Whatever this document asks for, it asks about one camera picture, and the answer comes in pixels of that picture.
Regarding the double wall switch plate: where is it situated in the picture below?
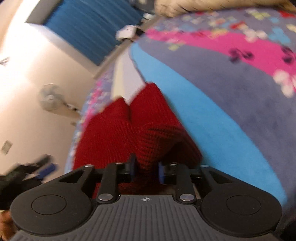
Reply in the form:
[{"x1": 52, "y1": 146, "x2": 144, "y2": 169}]
[{"x1": 1, "y1": 140, "x2": 13, "y2": 155}]

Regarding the white standing fan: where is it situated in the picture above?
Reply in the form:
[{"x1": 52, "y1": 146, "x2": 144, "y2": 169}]
[{"x1": 37, "y1": 83, "x2": 81, "y2": 118}]

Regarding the white clothes pile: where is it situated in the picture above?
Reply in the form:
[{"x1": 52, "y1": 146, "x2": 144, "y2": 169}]
[{"x1": 115, "y1": 25, "x2": 138, "y2": 41}]

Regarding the blue window curtain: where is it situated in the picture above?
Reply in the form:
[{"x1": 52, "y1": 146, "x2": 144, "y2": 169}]
[{"x1": 44, "y1": 0, "x2": 144, "y2": 65}]

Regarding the colourful floral bed blanket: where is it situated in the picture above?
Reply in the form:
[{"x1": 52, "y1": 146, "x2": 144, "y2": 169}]
[{"x1": 65, "y1": 8, "x2": 295, "y2": 207}]

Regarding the cream star-patterned duvet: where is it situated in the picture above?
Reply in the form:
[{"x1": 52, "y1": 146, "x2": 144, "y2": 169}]
[{"x1": 154, "y1": 0, "x2": 295, "y2": 18}]

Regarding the person's right hand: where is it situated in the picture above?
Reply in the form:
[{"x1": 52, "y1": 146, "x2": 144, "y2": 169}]
[{"x1": 0, "y1": 210, "x2": 16, "y2": 240}]

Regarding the red knitted sweater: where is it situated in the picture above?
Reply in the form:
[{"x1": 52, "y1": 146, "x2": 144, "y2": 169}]
[{"x1": 72, "y1": 82, "x2": 203, "y2": 197}]

